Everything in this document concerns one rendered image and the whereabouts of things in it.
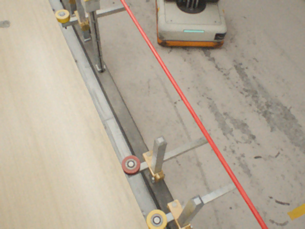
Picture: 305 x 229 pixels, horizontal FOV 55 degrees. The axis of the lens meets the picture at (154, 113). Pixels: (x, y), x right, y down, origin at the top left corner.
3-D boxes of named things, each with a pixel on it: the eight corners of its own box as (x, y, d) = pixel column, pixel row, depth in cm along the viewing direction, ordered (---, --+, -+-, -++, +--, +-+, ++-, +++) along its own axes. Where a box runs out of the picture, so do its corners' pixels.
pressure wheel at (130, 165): (135, 184, 129) (135, 175, 120) (119, 176, 131) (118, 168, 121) (142, 168, 133) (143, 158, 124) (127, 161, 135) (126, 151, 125)
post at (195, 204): (179, 222, 133) (199, 193, 91) (183, 230, 131) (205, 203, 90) (173, 226, 132) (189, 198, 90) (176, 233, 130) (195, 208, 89)
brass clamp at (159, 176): (152, 153, 139) (153, 149, 135) (165, 178, 133) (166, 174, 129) (141, 158, 138) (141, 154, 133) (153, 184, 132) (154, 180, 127)
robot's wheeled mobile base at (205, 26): (154, 1, 310) (156, -20, 288) (213, 2, 313) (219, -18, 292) (156, 47, 275) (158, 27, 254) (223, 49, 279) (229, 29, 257)
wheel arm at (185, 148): (206, 137, 145) (208, 133, 141) (210, 142, 144) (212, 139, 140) (125, 172, 133) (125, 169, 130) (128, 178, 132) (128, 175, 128)
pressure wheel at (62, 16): (62, 22, 179) (58, 7, 169) (74, 25, 178) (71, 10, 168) (56, 31, 175) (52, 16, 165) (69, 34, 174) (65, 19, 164)
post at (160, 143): (155, 176, 147) (163, 134, 106) (158, 183, 145) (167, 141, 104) (149, 179, 146) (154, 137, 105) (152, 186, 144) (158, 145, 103)
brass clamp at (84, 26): (84, 15, 181) (82, 8, 177) (91, 29, 175) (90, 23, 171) (74, 18, 179) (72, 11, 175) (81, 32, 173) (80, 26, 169)
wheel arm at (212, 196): (234, 181, 133) (237, 178, 130) (238, 188, 132) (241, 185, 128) (149, 223, 122) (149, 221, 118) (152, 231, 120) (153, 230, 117)
